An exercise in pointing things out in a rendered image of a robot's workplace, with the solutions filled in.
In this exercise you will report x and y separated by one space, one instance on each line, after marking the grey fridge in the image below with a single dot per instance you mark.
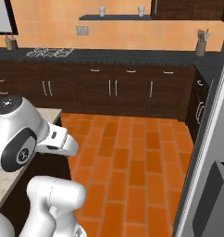
206 154

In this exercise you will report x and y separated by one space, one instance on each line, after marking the dark wood side cupboards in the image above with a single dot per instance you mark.
198 102

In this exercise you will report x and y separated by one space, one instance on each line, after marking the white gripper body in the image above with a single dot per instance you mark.
71 148

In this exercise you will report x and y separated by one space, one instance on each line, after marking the beige utensil pot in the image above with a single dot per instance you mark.
201 48

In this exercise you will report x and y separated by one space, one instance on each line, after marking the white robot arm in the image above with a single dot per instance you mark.
15 135

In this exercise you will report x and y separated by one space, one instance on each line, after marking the silver hob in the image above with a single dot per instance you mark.
50 52

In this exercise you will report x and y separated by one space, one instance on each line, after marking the kitchen tools in pot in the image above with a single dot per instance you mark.
203 35

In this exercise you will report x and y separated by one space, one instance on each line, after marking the white cup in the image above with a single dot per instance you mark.
141 11
102 11

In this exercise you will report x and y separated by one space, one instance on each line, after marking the dark wall shelf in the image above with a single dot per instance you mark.
115 17

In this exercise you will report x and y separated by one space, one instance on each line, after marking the dark wood lower cupboards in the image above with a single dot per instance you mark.
95 89

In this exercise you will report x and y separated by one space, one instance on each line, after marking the dark grey fridge panel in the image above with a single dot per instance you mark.
211 200

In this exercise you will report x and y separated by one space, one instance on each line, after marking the dark wood upper cupboard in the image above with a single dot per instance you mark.
191 9

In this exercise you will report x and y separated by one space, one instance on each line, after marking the black framed white panel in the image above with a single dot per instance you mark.
2 15

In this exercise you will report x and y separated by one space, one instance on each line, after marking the dark brown bottle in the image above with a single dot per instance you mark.
14 43

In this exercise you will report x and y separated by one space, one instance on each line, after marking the grey wall socket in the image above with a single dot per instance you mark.
79 30
85 30

